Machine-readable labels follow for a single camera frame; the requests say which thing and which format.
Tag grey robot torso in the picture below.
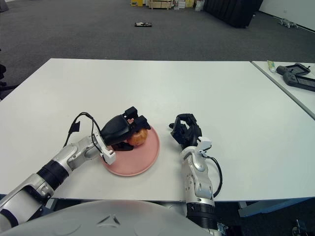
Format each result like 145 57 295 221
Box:
0 199 212 236

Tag stacked cardboard boxes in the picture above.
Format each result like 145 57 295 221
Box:
173 0 196 11

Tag red apple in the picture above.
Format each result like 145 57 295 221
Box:
126 128 148 146

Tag black office chair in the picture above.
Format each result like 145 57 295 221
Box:
0 49 19 99

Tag black curtain partition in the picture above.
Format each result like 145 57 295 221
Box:
203 0 264 29

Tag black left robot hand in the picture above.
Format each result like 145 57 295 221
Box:
100 106 152 152

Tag grey table frame beam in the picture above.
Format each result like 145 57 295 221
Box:
237 196 315 218

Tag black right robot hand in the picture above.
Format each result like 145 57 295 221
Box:
167 113 203 149

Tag grey robot dog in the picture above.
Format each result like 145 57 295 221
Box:
278 18 298 29

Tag pink round plate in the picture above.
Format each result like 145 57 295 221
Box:
102 125 160 177

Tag black handheld controller with screen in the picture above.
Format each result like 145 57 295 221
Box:
275 63 311 76

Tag wooden crate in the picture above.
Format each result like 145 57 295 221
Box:
148 0 174 10

